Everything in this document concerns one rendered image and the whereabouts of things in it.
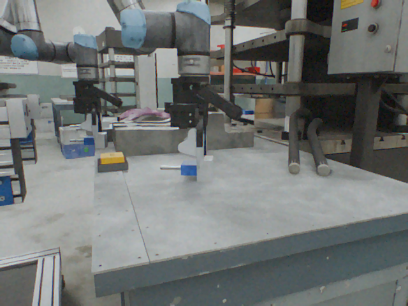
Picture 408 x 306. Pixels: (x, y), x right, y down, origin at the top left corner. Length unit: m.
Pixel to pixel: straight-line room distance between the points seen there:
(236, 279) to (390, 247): 0.33
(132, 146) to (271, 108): 1.02
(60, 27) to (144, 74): 3.43
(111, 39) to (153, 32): 5.17
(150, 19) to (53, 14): 7.91
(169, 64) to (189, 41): 8.40
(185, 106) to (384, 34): 0.78
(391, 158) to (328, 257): 1.22
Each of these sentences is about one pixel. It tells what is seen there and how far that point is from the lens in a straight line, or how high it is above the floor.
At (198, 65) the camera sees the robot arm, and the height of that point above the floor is 1.07.
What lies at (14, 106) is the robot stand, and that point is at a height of 0.98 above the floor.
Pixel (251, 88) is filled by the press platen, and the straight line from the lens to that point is 1.80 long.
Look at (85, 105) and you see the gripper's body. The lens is 1.15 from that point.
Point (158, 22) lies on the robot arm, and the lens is 0.67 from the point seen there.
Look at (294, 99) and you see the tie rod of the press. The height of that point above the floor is 0.97.
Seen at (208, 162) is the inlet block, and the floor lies 0.85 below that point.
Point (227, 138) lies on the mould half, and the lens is 1.08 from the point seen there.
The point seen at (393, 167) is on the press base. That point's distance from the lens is 1.80.
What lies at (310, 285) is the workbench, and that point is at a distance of 0.60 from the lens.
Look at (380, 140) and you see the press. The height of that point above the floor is 0.76.
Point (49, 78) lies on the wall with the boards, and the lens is 8.37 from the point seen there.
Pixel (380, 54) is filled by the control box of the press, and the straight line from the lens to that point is 1.21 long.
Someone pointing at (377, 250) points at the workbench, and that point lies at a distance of 0.68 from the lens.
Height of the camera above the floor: 1.02
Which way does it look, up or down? 13 degrees down
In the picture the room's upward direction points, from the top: straight up
